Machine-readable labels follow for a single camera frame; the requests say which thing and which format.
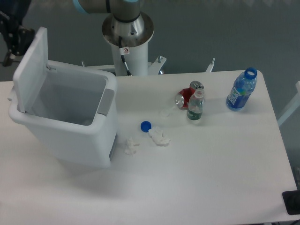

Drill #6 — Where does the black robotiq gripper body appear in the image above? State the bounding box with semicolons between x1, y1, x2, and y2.
0;0;31;35

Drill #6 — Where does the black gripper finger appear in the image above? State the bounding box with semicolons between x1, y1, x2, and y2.
2;24;35;67

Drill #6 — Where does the white trash can lid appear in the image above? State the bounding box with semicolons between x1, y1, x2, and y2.
13;27;48;113

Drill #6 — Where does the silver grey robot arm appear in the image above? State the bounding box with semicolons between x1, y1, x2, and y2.
0;0;143;67

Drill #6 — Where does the white plastic trash can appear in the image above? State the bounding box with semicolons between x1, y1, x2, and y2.
8;61;118;168

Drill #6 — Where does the blue bottle cap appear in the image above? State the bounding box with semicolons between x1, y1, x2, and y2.
140;121;152;133

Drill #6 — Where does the crushed red soda can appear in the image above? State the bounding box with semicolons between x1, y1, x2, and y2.
174;81;204;110

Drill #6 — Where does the crumpled white tissue left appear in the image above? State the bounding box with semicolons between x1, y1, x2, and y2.
124;137;140;155

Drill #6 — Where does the crumpled white tissue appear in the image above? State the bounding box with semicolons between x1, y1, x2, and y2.
149;127;171;146
124;137;140;155

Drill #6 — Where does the crumpled white tissue right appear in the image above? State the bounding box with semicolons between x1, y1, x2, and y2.
149;127;171;146

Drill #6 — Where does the clear green label bottle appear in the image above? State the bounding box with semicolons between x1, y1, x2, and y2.
187;88;205;120

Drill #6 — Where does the blue plastic drink bottle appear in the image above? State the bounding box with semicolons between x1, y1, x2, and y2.
226;67;257;111

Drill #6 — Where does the black device at edge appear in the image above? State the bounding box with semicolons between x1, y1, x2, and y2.
282;190;300;215

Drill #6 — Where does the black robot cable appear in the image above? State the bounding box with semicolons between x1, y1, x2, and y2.
105;0;133;76

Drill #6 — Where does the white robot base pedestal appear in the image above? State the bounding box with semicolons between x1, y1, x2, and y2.
89;43;166;76

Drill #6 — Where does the white frame at right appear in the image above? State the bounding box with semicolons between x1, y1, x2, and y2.
277;81;300;127

